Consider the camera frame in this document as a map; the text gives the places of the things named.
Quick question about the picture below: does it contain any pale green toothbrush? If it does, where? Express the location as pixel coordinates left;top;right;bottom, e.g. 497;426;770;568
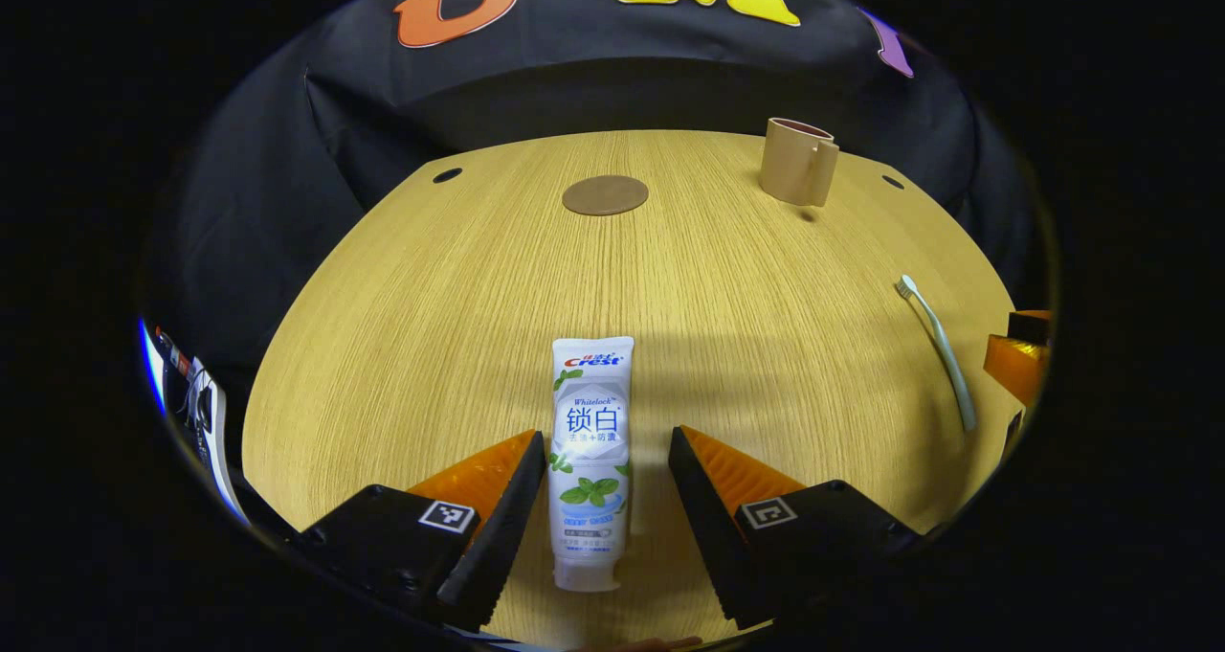
896;275;977;433

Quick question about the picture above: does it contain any white and blue object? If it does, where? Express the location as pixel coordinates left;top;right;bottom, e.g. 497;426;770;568
139;317;252;528

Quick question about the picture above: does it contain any round brown coaster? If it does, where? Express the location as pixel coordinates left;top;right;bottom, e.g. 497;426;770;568
562;175;650;217

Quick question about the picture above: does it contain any wooden desktop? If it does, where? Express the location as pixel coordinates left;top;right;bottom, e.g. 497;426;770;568
241;130;1030;648

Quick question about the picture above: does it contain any beige cup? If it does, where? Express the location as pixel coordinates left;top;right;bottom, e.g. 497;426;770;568
760;118;840;208

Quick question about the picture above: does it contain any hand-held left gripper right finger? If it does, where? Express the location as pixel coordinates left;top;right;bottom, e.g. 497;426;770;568
668;425;924;631

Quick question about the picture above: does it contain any white toothpaste tube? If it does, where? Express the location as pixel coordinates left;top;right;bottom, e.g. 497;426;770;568
548;336;635;593

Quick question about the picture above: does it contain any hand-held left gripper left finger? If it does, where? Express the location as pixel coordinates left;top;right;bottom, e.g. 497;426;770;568
297;430;546;632

